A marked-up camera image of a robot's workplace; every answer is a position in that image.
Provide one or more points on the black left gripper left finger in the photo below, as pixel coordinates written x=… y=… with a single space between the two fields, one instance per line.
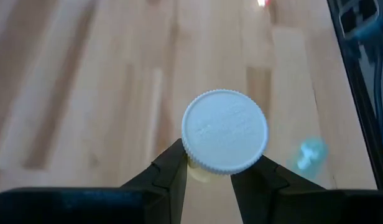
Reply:
x=166 y=186

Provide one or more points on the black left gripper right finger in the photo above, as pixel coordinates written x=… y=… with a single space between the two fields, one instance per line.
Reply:
x=266 y=196

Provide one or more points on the yellow medicine bottle white cap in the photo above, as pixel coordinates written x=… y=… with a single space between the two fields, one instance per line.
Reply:
x=224 y=130

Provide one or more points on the teal medicine bottle white cap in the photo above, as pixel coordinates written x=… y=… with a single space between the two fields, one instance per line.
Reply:
x=308 y=155

